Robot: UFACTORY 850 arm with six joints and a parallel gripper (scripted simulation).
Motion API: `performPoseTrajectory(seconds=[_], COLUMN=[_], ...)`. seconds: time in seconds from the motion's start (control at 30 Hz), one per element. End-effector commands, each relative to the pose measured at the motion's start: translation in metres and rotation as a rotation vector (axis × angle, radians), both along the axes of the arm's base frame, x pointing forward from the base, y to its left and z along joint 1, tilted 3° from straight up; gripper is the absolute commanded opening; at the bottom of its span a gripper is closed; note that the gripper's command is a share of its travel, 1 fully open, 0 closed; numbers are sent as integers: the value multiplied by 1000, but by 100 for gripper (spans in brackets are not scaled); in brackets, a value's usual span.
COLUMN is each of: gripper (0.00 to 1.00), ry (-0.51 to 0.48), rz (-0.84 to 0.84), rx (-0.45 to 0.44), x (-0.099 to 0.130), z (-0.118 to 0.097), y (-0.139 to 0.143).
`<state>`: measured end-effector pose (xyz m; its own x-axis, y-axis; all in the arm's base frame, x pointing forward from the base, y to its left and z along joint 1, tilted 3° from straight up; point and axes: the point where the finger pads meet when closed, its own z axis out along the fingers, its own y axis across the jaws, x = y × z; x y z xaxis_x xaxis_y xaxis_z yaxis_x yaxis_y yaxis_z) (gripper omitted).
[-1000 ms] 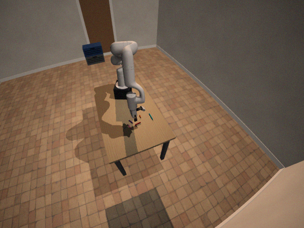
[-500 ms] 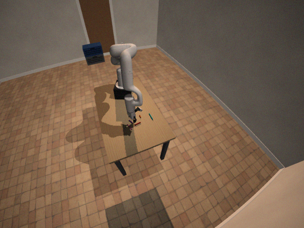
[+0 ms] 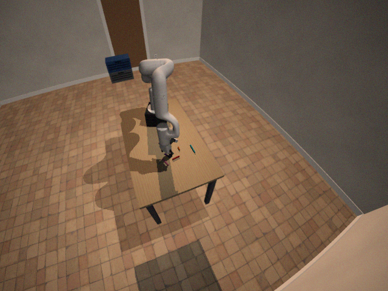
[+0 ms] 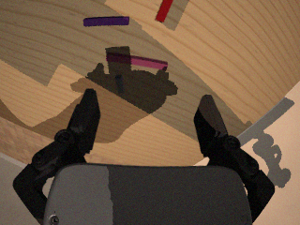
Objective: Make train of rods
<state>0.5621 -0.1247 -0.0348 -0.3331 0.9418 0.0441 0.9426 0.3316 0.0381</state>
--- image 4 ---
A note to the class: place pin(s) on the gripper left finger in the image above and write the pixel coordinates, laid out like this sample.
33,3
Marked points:
65,150

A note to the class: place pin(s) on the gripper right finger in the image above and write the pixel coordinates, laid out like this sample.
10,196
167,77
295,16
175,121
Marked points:
224,150

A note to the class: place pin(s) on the purple rod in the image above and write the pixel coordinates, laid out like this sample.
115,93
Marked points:
114,20

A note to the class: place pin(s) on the pink flat bar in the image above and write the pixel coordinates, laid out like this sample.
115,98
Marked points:
136,60

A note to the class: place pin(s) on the red rod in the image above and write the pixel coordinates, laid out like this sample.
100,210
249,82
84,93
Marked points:
163,11

